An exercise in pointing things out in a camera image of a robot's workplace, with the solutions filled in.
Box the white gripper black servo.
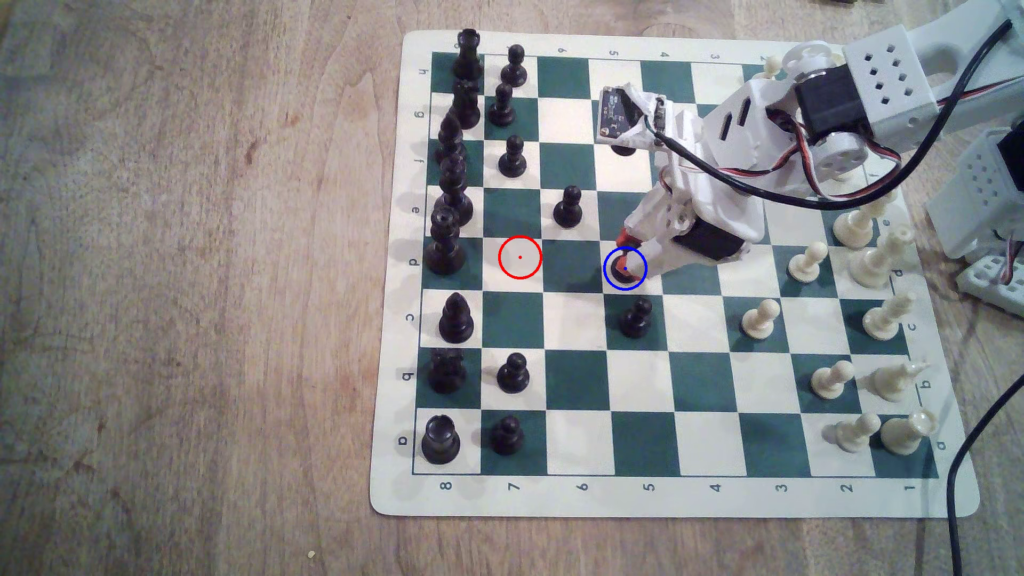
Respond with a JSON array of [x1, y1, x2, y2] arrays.
[[616, 164, 771, 279]]

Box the black chess pawn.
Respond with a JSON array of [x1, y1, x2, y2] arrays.
[[490, 416, 525, 457], [554, 186, 584, 228], [497, 353, 530, 395], [498, 136, 528, 179], [489, 83, 517, 127], [501, 45, 529, 88], [619, 298, 653, 339], [607, 248, 641, 287]]

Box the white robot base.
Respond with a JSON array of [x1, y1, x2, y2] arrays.
[[926, 126, 1024, 259]]

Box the green and white chess mat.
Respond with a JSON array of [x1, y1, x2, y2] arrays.
[[370, 30, 981, 519]]

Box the black chess king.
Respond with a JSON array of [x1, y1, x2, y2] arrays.
[[437, 154, 475, 227]]

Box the black chess queen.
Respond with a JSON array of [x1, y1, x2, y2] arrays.
[[424, 205, 467, 275]]

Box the black chess bishop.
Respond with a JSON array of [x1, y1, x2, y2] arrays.
[[438, 293, 475, 345], [435, 112, 468, 166]]

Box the white chess king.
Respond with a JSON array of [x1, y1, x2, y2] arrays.
[[833, 196, 899, 249]]

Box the black chess knight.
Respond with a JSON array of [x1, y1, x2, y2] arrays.
[[427, 349, 467, 395], [450, 78, 482, 131]]

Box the white chess queen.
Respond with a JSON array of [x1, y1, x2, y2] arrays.
[[848, 224, 915, 289]]

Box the black chess rook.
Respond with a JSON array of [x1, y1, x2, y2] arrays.
[[453, 29, 483, 81], [421, 414, 462, 466]]

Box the white chess bishop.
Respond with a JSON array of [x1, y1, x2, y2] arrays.
[[862, 291, 918, 342]]

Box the white chess knight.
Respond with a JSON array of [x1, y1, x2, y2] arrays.
[[872, 360, 931, 403]]

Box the white chess rook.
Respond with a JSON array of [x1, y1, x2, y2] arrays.
[[885, 411, 942, 459]]

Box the black camera cable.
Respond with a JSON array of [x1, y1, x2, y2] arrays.
[[652, 20, 1017, 211]]

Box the green camera circuit board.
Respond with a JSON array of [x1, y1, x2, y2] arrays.
[[598, 82, 669, 150]]

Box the red white black servo wires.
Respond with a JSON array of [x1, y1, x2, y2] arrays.
[[764, 94, 1024, 203]]

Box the white perforated base plate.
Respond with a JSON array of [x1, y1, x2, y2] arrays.
[[956, 254, 1024, 318]]

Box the thick black cable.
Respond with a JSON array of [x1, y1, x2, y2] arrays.
[[947, 376, 1024, 576]]

